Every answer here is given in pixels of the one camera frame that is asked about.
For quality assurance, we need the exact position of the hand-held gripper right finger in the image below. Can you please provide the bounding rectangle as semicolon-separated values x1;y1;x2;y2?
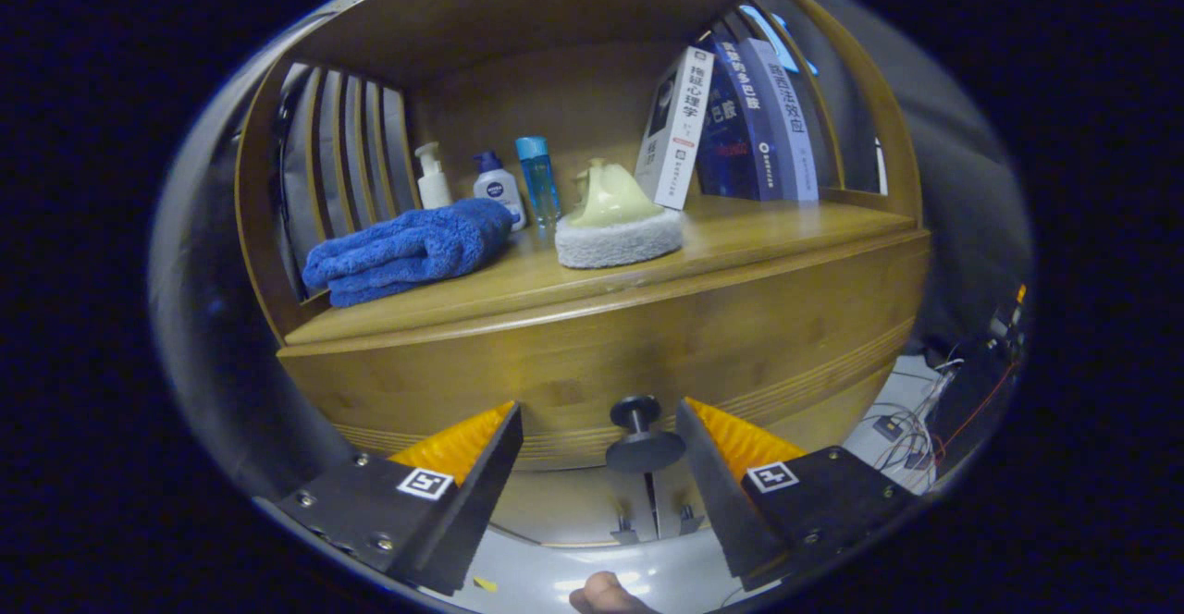
673;397;917;592

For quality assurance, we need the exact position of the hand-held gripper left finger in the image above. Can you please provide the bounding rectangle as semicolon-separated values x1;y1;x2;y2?
254;401;524;596

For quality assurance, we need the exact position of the green scrub brush white pad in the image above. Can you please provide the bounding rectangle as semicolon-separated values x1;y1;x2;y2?
554;157;685;270

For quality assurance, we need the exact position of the wooden countertop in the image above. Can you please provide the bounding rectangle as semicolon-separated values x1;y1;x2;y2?
282;193;926;349

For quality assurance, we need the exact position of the wooden cabinet with shelf hutch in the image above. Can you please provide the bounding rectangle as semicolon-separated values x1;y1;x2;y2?
234;0;931;550

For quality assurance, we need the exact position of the black and orange device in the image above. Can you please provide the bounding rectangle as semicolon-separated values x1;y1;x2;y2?
925;286;1028;467

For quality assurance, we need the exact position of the folded blue towel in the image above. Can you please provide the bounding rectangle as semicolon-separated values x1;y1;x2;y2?
302;198;515;308

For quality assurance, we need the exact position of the white lotion bottle blue cap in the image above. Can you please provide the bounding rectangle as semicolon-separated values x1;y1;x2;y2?
473;151;526;231

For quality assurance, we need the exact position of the white pump bottle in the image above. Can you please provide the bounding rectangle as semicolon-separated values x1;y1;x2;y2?
414;141;453;211

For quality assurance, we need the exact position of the clear blue bottle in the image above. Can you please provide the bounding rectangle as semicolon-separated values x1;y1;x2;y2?
515;136;562;228

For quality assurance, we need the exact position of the dark navy book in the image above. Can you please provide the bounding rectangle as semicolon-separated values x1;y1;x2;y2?
694;87;755;199

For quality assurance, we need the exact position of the white book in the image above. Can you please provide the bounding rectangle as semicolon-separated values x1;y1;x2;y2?
634;46;716;211

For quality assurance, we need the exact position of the lavender book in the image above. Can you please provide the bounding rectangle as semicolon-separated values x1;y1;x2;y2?
740;38;820;203

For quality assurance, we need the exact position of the blue book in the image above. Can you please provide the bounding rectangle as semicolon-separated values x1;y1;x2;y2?
712;36;787;202

